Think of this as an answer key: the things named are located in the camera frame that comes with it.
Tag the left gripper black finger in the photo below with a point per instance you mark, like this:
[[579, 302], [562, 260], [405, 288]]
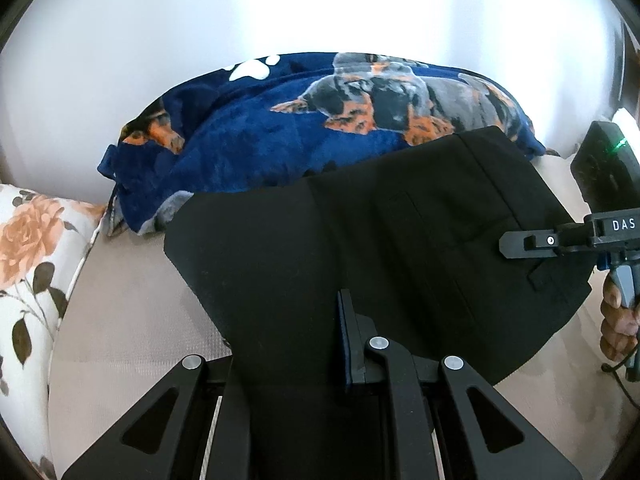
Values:
[[370, 357]]

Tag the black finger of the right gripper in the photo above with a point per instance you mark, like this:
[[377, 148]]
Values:
[[529, 244]]

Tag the black pants with orange lining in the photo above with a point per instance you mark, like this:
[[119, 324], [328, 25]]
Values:
[[414, 237]]

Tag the person's right hand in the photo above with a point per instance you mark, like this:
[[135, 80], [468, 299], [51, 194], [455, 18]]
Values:
[[620, 326]]

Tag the navy dog print blanket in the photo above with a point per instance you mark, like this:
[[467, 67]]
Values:
[[227, 132]]

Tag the white floral pillow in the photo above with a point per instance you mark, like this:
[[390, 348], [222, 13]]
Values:
[[44, 244]]

